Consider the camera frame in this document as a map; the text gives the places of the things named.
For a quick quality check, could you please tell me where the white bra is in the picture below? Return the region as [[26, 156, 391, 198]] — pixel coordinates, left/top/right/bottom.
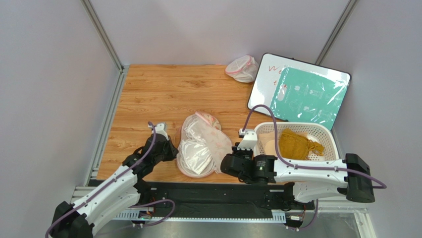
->
[[177, 115, 214, 178]]

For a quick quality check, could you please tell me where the floral mesh laundry bag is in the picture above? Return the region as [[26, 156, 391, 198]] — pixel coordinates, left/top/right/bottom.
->
[[193, 112, 232, 174]]

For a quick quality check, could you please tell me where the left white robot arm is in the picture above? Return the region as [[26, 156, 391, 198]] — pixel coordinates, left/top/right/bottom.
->
[[45, 132, 178, 238]]

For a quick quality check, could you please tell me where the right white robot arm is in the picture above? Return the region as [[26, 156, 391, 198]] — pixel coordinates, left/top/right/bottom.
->
[[220, 146, 375, 203]]

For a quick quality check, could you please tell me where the beige bra in basket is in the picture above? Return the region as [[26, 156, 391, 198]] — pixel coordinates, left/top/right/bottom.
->
[[259, 131, 282, 156]]

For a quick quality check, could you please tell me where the white mesh bag pink trim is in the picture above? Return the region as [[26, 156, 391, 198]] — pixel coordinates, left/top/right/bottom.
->
[[225, 55, 259, 83]]

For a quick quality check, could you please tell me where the mustard yellow garment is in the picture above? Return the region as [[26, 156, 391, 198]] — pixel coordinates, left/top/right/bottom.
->
[[278, 128, 325, 160]]

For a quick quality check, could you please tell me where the white plastic basket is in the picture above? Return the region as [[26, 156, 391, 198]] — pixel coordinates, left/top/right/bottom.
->
[[254, 122, 339, 162]]

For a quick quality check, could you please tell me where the teal instruction sheet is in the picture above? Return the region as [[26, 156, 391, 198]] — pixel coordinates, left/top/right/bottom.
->
[[269, 67, 351, 130]]

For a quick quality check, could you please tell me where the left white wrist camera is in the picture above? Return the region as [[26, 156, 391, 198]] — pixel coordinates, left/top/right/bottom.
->
[[148, 121, 168, 140]]

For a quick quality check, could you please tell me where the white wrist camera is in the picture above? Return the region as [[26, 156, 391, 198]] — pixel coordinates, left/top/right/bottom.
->
[[148, 121, 168, 140], [237, 129, 258, 150]]

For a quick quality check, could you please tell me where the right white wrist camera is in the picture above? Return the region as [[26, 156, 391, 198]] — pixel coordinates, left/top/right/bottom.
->
[[237, 129, 258, 150]]

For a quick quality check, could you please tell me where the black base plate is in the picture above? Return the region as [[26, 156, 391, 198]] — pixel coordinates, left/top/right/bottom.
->
[[138, 182, 315, 219]]

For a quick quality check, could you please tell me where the aluminium rail frame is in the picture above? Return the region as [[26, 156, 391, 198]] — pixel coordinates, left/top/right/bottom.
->
[[59, 184, 368, 238]]

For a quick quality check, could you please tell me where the whiteboard with black frame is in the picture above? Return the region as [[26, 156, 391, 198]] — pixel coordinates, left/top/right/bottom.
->
[[247, 53, 351, 115]]

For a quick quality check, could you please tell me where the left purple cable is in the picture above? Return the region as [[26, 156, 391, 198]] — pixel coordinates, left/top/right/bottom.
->
[[44, 121, 176, 238]]

